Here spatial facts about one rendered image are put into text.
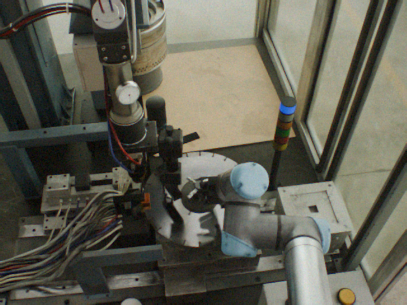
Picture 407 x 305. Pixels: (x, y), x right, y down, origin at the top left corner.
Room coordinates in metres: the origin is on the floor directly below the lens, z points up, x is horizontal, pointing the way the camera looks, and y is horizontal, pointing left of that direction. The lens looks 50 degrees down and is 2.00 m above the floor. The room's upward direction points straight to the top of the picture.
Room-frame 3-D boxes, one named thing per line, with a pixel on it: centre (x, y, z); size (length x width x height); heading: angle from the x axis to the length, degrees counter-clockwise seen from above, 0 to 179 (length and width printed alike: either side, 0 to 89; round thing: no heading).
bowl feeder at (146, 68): (1.45, 0.28, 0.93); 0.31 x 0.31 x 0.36
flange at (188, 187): (0.71, 0.00, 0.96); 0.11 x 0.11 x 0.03
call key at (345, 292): (0.42, -0.38, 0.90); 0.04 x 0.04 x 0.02
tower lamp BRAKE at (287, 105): (0.89, -0.25, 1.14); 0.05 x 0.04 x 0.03; 8
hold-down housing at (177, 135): (0.68, 0.07, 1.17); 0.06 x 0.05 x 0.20; 89
